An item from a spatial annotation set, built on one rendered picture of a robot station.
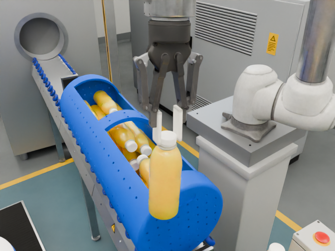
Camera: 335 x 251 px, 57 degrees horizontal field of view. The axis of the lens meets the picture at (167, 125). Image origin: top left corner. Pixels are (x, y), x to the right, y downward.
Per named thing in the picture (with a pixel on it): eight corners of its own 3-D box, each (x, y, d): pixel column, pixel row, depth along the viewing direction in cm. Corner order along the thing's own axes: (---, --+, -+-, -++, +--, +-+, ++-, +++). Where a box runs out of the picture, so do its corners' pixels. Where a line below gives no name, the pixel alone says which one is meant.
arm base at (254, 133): (233, 109, 147) (235, 99, 144) (277, 125, 135) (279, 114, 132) (211, 124, 136) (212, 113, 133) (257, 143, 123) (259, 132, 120)
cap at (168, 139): (164, 149, 61) (164, 141, 60) (153, 141, 64) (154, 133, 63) (180, 144, 63) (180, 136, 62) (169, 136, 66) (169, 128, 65)
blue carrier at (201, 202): (120, 116, 164) (111, 66, 148) (223, 234, 99) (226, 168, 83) (68, 134, 154) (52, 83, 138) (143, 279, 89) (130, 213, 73)
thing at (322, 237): (320, 231, 83) (321, 228, 83) (331, 241, 81) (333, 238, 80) (311, 237, 82) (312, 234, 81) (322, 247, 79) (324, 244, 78)
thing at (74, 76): (81, 96, 192) (77, 73, 184) (83, 99, 189) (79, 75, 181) (65, 100, 188) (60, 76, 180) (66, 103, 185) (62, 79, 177)
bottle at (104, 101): (108, 91, 152) (123, 107, 138) (103, 104, 154) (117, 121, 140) (95, 87, 148) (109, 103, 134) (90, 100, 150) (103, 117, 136)
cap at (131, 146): (131, 138, 107) (133, 141, 106) (137, 144, 110) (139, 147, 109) (123, 145, 107) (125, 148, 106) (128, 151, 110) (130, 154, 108)
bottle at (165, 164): (159, 225, 67) (162, 154, 59) (142, 206, 72) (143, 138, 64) (184, 213, 71) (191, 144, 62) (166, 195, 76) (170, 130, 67)
